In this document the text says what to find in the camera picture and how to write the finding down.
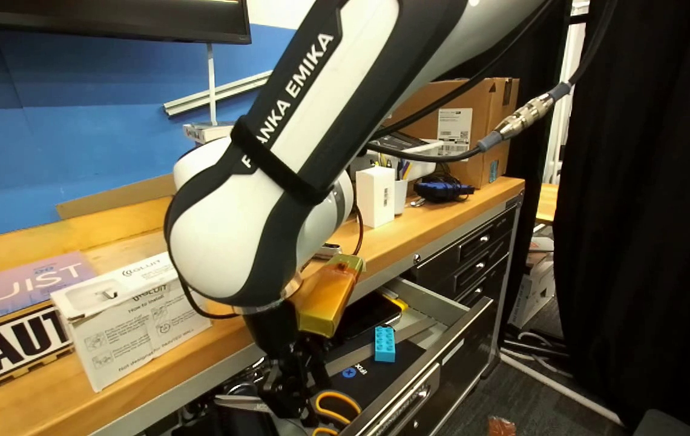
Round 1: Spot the white printed paper sheet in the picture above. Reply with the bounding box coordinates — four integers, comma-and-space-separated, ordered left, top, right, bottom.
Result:
47, 250, 216, 395

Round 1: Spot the brown cardboard shipping box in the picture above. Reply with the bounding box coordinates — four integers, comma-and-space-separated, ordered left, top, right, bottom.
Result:
384, 74, 522, 190

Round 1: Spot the black cable with metal connector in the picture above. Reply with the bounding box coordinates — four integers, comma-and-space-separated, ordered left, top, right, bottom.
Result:
366, 78, 580, 165

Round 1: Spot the orange snack packet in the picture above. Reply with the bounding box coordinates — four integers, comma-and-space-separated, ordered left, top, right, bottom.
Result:
483, 414, 517, 436

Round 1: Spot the black curtain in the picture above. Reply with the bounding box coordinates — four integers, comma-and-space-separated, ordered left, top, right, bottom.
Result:
552, 0, 690, 436
437, 0, 573, 323

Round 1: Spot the thin white post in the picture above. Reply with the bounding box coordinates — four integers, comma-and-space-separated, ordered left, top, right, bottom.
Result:
204, 41, 220, 127

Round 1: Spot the small white upright box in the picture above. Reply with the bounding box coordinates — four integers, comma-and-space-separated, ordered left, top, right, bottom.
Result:
354, 162, 398, 231

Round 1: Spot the black monitor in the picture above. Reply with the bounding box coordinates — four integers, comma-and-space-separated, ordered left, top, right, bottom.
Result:
0, 0, 253, 46

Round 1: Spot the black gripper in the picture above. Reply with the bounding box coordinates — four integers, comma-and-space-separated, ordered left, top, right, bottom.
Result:
253, 348, 322, 430

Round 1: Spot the white box on floor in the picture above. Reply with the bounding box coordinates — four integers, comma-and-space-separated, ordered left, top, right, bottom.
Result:
506, 257, 561, 328

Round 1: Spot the small blue block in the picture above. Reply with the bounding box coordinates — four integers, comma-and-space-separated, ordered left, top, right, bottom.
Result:
371, 322, 401, 366

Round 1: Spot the black tool cabinet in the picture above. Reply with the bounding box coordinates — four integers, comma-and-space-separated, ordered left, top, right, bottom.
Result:
401, 196, 526, 392

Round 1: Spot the purple UIST poster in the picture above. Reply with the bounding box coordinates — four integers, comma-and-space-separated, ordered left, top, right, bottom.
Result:
0, 250, 102, 333

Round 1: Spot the white plastic bin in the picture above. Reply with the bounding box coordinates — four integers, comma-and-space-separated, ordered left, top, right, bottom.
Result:
366, 130, 444, 184

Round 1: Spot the black box with blue logo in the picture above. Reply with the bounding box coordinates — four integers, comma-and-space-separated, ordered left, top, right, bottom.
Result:
322, 336, 427, 415

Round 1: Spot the black white AUT sticker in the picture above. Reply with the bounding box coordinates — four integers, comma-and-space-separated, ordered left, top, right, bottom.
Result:
0, 304, 76, 386

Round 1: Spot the aluminium rail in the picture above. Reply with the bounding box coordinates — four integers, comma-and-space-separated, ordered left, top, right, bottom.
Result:
160, 67, 273, 120

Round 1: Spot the shallow wooden box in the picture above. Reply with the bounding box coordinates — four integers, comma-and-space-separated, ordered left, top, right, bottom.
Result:
0, 173, 181, 286

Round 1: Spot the blue and black tool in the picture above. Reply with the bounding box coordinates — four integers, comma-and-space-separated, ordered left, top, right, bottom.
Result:
411, 173, 476, 206

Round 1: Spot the gold wrist camera bar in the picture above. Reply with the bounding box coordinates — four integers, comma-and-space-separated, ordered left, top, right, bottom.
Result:
298, 251, 367, 342

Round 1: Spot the yellow and black tool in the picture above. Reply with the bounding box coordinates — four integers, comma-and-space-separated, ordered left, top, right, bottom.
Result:
379, 293, 411, 317

